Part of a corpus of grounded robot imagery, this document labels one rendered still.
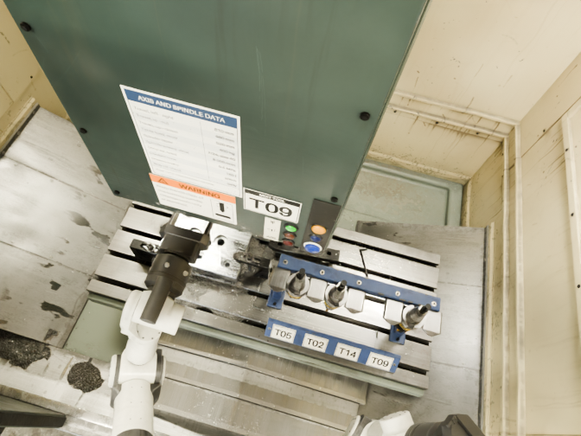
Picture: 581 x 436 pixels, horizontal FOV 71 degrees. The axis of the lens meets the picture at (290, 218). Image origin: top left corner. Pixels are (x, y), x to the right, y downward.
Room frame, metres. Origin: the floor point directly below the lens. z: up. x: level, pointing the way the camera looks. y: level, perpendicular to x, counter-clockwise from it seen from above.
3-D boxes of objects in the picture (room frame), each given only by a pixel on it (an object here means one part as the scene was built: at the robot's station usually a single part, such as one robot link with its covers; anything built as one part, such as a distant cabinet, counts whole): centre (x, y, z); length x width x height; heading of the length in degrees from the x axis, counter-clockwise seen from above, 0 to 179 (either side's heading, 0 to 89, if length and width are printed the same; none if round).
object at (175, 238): (0.33, 0.24, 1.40); 0.13 x 0.12 x 0.10; 85
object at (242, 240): (0.57, 0.27, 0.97); 0.29 x 0.23 x 0.05; 85
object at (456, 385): (0.50, -0.42, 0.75); 0.89 x 0.70 x 0.26; 175
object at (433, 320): (0.35, -0.44, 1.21); 0.07 x 0.05 x 0.01; 175
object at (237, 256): (0.51, 0.10, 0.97); 0.13 x 0.03 x 0.15; 85
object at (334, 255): (0.61, -0.07, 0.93); 0.26 x 0.05 x 0.06; 90
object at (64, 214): (0.62, 0.89, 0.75); 0.89 x 0.67 x 0.26; 175
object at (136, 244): (0.48, 0.45, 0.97); 0.13 x 0.03 x 0.15; 85
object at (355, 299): (0.37, -0.22, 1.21); 0.07 x 0.05 x 0.01; 175
